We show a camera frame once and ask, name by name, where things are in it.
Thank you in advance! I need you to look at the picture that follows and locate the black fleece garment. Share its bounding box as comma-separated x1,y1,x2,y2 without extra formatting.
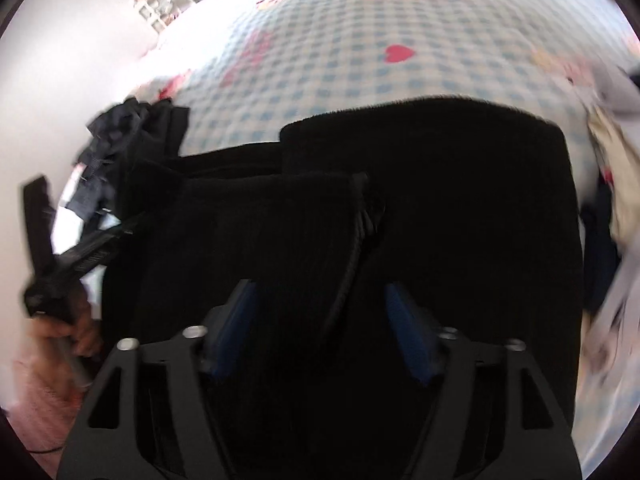
102,98,582,479

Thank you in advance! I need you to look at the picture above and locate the pile of light clothes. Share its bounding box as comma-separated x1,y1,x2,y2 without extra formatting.
574,64,640,376

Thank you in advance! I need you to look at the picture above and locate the person's left hand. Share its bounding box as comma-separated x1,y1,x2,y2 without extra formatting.
29,282,102,364

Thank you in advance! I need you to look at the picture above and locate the navy zippered jacket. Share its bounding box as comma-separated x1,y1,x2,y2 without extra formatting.
65,98,190,235

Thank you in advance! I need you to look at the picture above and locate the blue checkered cartoon blanket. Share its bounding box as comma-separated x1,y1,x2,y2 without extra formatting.
49,0,640,476

